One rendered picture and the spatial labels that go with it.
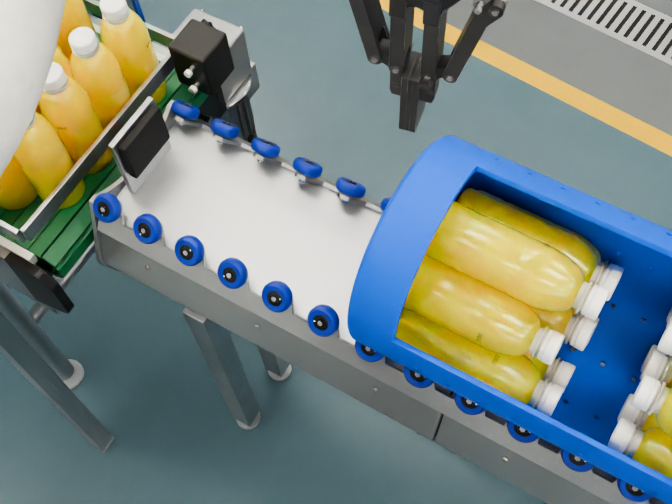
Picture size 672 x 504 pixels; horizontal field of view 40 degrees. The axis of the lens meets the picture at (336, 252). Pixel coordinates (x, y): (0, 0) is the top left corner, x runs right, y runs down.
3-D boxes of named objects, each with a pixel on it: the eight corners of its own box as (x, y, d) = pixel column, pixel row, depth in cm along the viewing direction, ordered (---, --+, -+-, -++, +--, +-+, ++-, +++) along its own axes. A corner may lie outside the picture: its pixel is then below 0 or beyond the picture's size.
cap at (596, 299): (582, 311, 107) (596, 318, 106) (578, 316, 103) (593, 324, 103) (597, 281, 106) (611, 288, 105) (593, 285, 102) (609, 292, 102)
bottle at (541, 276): (430, 250, 114) (578, 322, 109) (414, 256, 107) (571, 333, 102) (454, 196, 112) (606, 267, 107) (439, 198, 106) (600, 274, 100)
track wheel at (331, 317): (333, 342, 126) (339, 337, 128) (336, 313, 124) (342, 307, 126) (303, 333, 128) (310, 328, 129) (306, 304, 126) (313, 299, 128)
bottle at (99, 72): (149, 127, 152) (118, 47, 135) (111, 149, 150) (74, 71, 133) (127, 99, 155) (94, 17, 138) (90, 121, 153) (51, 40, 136)
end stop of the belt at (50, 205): (30, 242, 137) (23, 232, 134) (26, 239, 137) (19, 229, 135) (185, 55, 152) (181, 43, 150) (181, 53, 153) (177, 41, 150)
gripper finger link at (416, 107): (420, 52, 75) (429, 54, 75) (416, 104, 82) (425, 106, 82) (410, 80, 74) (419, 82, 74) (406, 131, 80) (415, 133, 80)
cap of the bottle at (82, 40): (102, 46, 135) (99, 38, 134) (79, 59, 134) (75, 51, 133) (90, 30, 137) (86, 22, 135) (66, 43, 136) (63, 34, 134)
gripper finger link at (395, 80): (405, 57, 73) (368, 48, 74) (402, 97, 78) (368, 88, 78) (410, 43, 74) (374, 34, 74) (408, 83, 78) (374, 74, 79)
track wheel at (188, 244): (166, 244, 133) (174, 240, 135) (181, 272, 134) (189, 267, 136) (188, 233, 131) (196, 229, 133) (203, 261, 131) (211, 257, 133)
